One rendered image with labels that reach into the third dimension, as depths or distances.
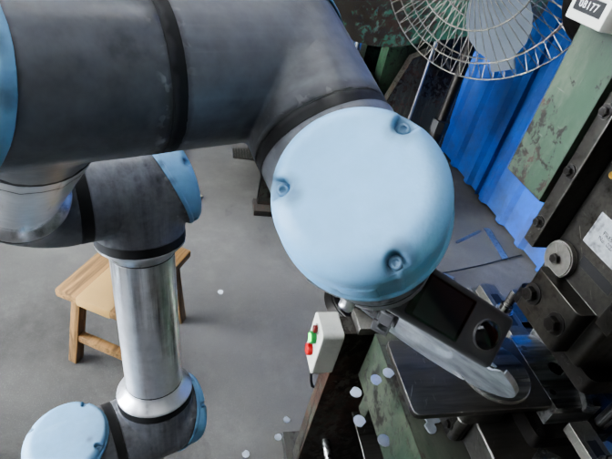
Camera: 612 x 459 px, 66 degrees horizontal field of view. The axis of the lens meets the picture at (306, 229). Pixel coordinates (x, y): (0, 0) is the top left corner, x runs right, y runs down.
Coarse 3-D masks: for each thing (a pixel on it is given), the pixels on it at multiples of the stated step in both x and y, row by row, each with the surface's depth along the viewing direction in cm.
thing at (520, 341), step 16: (512, 336) 87; (528, 336) 88; (528, 352) 85; (544, 352) 86; (544, 368) 82; (560, 368) 85; (544, 384) 80; (560, 384) 80; (560, 400) 78; (576, 400) 78; (592, 400) 79; (544, 416) 79; (560, 416) 78; (576, 416) 79
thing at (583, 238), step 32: (608, 192) 64; (576, 224) 69; (608, 224) 64; (544, 256) 74; (576, 256) 69; (608, 256) 64; (544, 288) 71; (576, 288) 69; (608, 288) 64; (544, 320) 69; (576, 320) 66; (576, 352) 68; (608, 352) 68
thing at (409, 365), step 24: (408, 360) 78; (504, 360) 82; (408, 384) 74; (432, 384) 75; (456, 384) 76; (528, 384) 78; (408, 408) 72; (432, 408) 72; (456, 408) 72; (480, 408) 73; (504, 408) 74; (528, 408) 75; (456, 432) 81
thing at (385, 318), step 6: (312, 282) 39; (372, 312) 38; (378, 312) 39; (384, 312) 38; (390, 312) 38; (378, 318) 40; (384, 318) 38; (390, 318) 38; (396, 318) 38; (384, 324) 39; (390, 324) 38
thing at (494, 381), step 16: (400, 320) 65; (400, 336) 73; (416, 336) 67; (432, 352) 66; (448, 352) 61; (448, 368) 68; (464, 368) 60; (480, 368) 54; (480, 384) 63; (496, 384) 56; (512, 384) 51
